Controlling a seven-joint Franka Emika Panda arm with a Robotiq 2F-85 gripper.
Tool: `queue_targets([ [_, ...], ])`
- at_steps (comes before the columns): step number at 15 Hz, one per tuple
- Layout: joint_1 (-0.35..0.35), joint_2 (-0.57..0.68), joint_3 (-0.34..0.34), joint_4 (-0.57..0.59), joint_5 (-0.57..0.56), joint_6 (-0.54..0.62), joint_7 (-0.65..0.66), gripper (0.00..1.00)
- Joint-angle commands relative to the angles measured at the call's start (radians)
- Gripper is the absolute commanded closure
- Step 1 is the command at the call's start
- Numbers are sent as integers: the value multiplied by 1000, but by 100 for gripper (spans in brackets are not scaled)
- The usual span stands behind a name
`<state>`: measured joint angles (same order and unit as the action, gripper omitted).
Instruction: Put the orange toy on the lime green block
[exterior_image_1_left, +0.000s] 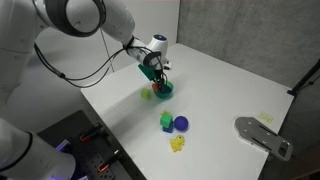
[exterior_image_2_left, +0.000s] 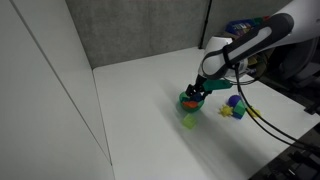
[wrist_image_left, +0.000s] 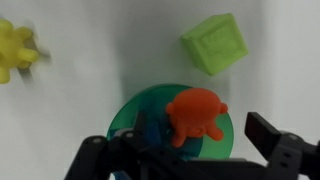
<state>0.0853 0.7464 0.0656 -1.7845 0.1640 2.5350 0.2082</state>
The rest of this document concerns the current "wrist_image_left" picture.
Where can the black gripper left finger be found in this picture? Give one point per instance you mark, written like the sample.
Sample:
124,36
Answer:
100,156

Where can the green plastic bowl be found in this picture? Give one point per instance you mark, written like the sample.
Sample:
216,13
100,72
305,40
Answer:
150,100

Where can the orange octopus toy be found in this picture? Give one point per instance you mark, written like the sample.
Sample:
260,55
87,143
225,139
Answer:
196,111

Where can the lime green foam block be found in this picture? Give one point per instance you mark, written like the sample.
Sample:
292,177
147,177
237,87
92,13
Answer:
216,43

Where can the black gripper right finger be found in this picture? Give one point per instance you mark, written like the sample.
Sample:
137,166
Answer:
286,150

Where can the blue foam block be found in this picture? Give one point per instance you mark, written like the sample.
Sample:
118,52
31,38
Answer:
155,131

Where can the yellow spiky toy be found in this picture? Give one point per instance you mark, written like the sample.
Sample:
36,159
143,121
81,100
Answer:
13,46

